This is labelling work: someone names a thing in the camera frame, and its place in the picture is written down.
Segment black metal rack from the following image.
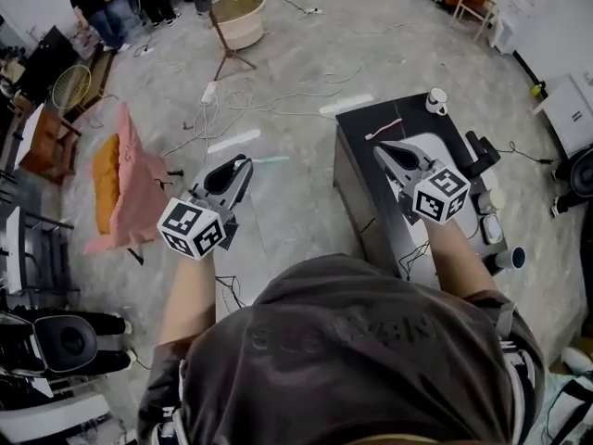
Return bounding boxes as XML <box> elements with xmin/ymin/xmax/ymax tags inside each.
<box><xmin>0</xmin><ymin>205</ymin><xmax>81</xmax><ymax>297</ymax></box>

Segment person's right forearm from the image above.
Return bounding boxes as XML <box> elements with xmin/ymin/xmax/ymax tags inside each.
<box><xmin>426</xmin><ymin>217</ymin><xmax>500</xmax><ymax>301</ymax></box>

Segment green toothbrush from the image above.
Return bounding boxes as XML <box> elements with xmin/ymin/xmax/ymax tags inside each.
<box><xmin>239</xmin><ymin>155</ymin><xmax>291</xmax><ymax>167</ymax></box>

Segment white cup with dark band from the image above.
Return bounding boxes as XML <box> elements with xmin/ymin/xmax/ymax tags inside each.
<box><xmin>425</xmin><ymin>86</ymin><xmax>450</xmax><ymax>117</ymax></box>

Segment black table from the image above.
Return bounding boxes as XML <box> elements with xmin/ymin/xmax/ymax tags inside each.
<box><xmin>334</xmin><ymin>92</ymin><xmax>510</xmax><ymax>291</ymax></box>

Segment white floor cables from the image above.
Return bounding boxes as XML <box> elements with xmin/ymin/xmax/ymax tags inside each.
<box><xmin>159</xmin><ymin>65</ymin><xmax>367</xmax><ymax>157</ymax></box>

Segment white soap dish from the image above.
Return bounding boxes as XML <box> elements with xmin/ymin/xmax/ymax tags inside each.
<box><xmin>481</xmin><ymin>213</ymin><xmax>505</xmax><ymax>246</ymax></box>

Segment brown tripod stand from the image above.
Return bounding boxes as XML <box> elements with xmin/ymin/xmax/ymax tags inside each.
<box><xmin>207</xmin><ymin>8</ymin><xmax>259</xmax><ymax>82</ymax></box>

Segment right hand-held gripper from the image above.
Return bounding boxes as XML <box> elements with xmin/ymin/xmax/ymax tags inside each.
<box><xmin>373</xmin><ymin>140</ymin><xmax>472</xmax><ymax>226</ymax></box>

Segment black cable with adapter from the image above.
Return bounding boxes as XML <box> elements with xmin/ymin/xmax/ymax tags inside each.
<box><xmin>495</xmin><ymin>140</ymin><xmax>554</xmax><ymax>166</ymax></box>

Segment person's grey shirt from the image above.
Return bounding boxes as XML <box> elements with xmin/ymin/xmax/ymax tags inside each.
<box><xmin>135</xmin><ymin>253</ymin><xmax>549</xmax><ymax>445</ymax></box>

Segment brown wooden chair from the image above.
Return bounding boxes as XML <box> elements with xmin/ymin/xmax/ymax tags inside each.
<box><xmin>17</xmin><ymin>103</ymin><xmax>83</xmax><ymax>185</ymax></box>

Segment blue cup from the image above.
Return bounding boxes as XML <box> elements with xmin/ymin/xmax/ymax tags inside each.
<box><xmin>493</xmin><ymin>246</ymin><xmax>527</xmax><ymax>271</ymax></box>

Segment yellow wire chair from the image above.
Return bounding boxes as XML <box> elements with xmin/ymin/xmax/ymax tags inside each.
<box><xmin>51</xmin><ymin>63</ymin><xmax>93</xmax><ymax>111</ymax></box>

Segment thin black cable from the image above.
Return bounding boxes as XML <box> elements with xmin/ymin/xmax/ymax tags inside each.
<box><xmin>397</xmin><ymin>237</ymin><xmax>435</xmax><ymax>282</ymax></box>
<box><xmin>214</xmin><ymin>273</ymin><xmax>247</xmax><ymax>311</ymax></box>

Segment small white cabinet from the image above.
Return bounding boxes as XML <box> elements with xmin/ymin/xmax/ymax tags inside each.
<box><xmin>488</xmin><ymin>0</ymin><xmax>523</xmax><ymax>56</ymax></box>

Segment orange cushion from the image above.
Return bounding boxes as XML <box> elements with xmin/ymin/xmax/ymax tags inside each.
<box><xmin>91</xmin><ymin>133</ymin><xmax>123</xmax><ymax>236</ymax></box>

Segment pink chair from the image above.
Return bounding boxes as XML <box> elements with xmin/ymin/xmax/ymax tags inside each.
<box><xmin>83</xmin><ymin>101</ymin><xmax>184</xmax><ymax>266</ymax></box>

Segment pink toothbrush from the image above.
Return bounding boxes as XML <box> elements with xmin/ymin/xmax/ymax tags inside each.
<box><xmin>364</xmin><ymin>118</ymin><xmax>404</xmax><ymax>141</ymax></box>

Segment grey cup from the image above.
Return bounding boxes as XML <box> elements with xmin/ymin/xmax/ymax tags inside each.
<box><xmin>476</xmin><ymin>187</ymin><xmax>506</xmax><ymax>215</ymax></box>

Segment person's left forearm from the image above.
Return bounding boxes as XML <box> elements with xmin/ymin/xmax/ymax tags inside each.
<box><xmin>156</xmin><ymin>249</ymin><xmax>218</xmax><ymax>348</ymax></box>

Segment black device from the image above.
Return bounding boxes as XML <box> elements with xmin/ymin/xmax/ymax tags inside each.
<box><xmin>464</xmin><ymin>130</ymin><xmax>502</xmax><ymax>181</ymax></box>

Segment light bag with black straps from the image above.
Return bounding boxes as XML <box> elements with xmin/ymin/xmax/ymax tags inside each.
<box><xmin>542</xmin><ymin>376</ymin><xmax>593</xmax><ymax>445</ymax></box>

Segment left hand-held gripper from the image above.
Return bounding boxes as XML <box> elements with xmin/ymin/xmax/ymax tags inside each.
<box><xmin>157</xmin><ymin>154</ymin><xmax>256</xmax><ymax>261</ymax></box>

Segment white desk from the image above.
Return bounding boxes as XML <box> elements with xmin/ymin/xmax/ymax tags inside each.
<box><xmin>0</xmin><ymin>392</ymin><xmax>113</xmax><ymax>445</ymax></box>

